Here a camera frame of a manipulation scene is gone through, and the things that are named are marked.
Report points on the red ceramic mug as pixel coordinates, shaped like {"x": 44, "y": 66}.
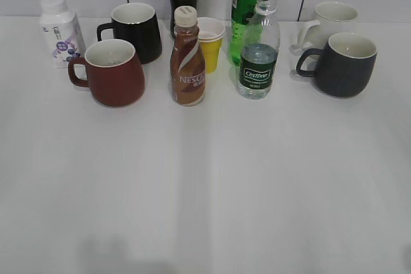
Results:
{"x": 111, "y": 69}

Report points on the white paper cup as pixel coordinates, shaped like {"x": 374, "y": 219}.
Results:
{"x": 211, "y": 29}

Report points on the brown Nescafe coffee bottle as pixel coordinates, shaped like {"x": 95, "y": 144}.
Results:
{"x": 187, "y": 63}

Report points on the black ceramic mug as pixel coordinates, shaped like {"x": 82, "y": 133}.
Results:
{"x": 137, "y": 24}

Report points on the yellow paper cup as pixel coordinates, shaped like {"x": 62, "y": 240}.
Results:
{"x": 211, "y": 50}

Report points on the dark grey ceramic mug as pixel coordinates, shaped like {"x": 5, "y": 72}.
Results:
{"x": 344, "y": 66}

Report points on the clear water bottle green label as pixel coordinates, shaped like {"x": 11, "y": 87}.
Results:
{"x": 259, "y": 51}

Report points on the white yogurt drink bottle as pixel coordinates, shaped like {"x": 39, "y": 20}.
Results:
{"x": 61, "y": 29}

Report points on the white ceramic mug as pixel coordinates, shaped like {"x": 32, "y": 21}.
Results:
{"x": 330, "y": 17}

